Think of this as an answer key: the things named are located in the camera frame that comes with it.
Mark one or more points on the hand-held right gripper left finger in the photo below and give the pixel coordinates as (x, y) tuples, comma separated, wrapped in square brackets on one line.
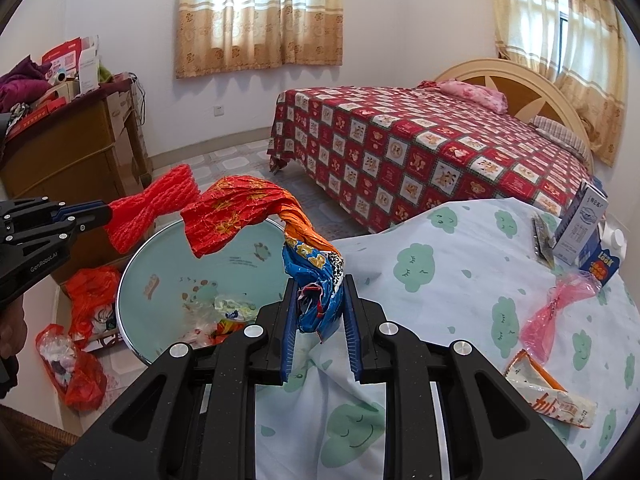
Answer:
[(290, 330)]

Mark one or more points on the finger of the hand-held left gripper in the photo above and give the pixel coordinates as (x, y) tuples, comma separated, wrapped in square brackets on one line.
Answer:
[(50, 237), (80, 210)]

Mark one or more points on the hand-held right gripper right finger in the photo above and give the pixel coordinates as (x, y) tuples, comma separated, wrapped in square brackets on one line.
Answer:
[(350, 330)]

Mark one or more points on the blue snack wrapper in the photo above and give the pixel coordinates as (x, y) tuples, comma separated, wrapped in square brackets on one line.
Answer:
[(315, 305)]

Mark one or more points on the light teal cartoon-print basin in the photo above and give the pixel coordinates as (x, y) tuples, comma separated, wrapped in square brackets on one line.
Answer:
[(165, 280)]

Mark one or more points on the person's left hand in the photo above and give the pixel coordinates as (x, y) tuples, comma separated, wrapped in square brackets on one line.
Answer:
[(9, 330)]

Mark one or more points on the brown wooden cabinet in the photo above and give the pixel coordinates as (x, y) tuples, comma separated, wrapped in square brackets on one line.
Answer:
[(65, 150)]

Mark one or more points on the red plastic bag with contents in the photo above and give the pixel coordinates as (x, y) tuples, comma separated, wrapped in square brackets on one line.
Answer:
[(75, 375), (92, 300)]

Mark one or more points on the purple cloth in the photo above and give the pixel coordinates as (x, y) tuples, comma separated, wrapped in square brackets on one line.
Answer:
[(22, 80)]

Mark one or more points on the red and white boxes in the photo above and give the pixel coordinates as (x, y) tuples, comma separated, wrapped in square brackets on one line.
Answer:
[(70, 62)]

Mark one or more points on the bed with red patterned cover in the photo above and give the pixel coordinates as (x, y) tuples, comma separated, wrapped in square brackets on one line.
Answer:
[(400, 160)]

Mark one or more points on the pink plastic bag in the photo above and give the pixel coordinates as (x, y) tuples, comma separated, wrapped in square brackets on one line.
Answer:
[(545, 325)]

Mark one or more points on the white orange snack wrapper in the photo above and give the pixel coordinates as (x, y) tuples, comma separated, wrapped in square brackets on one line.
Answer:
[(550, 400)]

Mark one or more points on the dark foil wrapper strip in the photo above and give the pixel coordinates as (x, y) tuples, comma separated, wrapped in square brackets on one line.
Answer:
[(542, 240)]

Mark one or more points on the grey white milk carton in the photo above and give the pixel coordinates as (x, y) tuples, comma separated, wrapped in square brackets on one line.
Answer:
[(580, 225)]

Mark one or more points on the blue carton with white cap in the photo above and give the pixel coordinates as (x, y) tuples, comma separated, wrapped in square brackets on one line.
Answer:
[(602, 267)]

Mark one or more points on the beige curtain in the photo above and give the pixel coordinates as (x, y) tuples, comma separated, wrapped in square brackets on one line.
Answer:
[(565, 35), (260, 15)]

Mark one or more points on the pink pillow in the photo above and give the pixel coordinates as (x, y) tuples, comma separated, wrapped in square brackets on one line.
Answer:
[(475, 92)]

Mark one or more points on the striped pillow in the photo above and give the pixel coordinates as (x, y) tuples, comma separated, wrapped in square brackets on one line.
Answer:
[(562, 135)]

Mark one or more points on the cream wooden headboard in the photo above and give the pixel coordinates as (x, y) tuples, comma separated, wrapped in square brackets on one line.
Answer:
[(520, 80)]

